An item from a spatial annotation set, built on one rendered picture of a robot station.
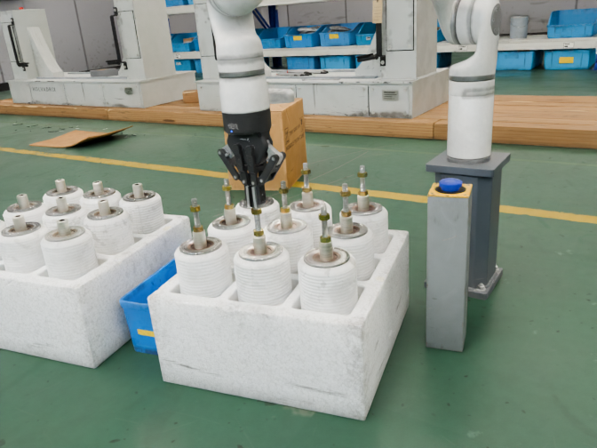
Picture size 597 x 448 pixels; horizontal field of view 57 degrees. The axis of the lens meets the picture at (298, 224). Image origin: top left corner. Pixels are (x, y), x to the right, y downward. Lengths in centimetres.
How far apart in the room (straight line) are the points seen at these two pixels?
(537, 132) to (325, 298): 191
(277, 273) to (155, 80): 329
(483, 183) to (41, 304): 93
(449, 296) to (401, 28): 203
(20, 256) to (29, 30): 409
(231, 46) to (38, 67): 443
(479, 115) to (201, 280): 65
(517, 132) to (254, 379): 196
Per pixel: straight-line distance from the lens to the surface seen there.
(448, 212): 100
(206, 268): 97
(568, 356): 116
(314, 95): 313
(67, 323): 117
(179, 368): 106
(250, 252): 94
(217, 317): 95
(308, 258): 90
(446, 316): 109
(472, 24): 119
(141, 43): 407
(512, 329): 121
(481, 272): 131
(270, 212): 116
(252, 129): 85
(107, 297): 118
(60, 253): 115
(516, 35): 552
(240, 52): 83
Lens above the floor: 63
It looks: 21 degrees down
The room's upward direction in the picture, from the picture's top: 4 degrees counter-clockwise
